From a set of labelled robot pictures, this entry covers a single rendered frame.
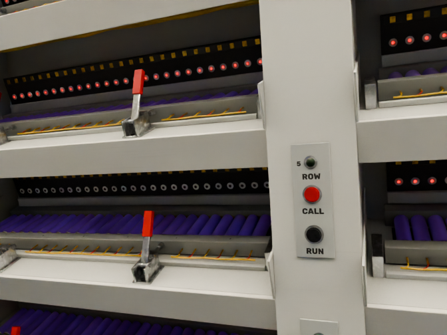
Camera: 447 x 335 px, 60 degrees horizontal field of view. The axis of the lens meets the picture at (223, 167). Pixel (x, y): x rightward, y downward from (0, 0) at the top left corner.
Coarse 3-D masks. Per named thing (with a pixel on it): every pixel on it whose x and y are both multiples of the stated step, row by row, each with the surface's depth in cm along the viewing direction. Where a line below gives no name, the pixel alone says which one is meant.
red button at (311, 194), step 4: (308, 188) 41; (312, 188) 41; (316, 188) 41; (308, 192) 41; (312, 192) 41; (316, 192) 41; (308, 196) 41; (312, 196) 41; (316, 196) 41; (308, 200) 41; (312, 200) 41; (316, 200) 41
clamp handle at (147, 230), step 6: (144, 216) 53; (150, 216) 53; (144, 222) 53; (150, 222) 52; (144, 228) 52; (150, 228) 52; (144, 234) 52; (150, 234) 52; (144, 240) 52; (144, 246) 52; (144, 252) 52; (144, 258) 52
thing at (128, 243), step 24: (0, 240) 67; (24, 240) 65; (48, 240) 63; (72, 240) 62; (96, 240) 60; (120, 240) 58; (168, 240) 56; (192, 240) 55; (216, 240) 53; (240, 240) 52; (264, 240) 51
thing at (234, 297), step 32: (128, 256) 58; (160, 256) 57; (192, 256) 55; (224, 256) 54; (0, 288) 60; (32, 288) 57; (64, 288) 55; (96, 288) 53; (128, 288) 51; (160, 288) 49; (192, 288) 48; (224, 288) 47; (256, 288) 46; (192, 320) 49; (224, 320) 47; (256, 320) 46
